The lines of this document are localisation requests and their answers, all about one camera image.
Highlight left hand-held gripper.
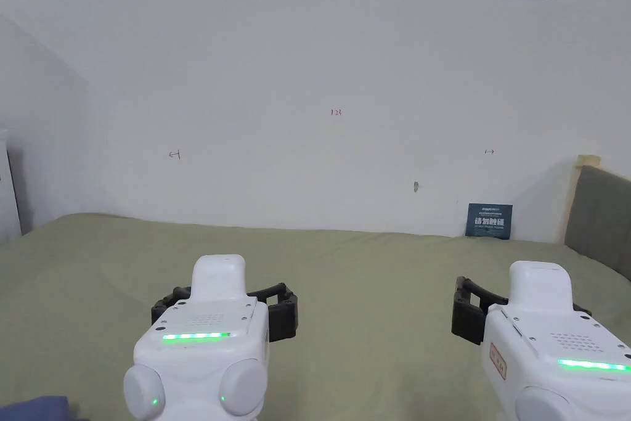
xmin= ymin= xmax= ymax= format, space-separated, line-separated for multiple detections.
xmin=123 ymin=254 xmax=299 ymax=421

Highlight dark blue sign card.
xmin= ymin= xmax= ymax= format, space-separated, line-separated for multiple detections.
xmin=465 ymin=203 xmax=513 ymax=241

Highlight dark blue garment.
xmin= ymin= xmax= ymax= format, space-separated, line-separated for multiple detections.
xmin=0 ymin=394 xmax=76 ymax=421

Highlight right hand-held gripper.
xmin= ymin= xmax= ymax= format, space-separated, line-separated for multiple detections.
xmin=450 ymin=260 xmax=631 ymax=421

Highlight grey-green padded headboard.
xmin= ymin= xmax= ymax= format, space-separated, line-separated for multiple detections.
xmin=556 ymin=154 xmax=631 ymax=285

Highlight bed with pale green sheet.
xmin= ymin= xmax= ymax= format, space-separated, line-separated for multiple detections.
xmin=0 ymin=212 xmax=631 ymax=421

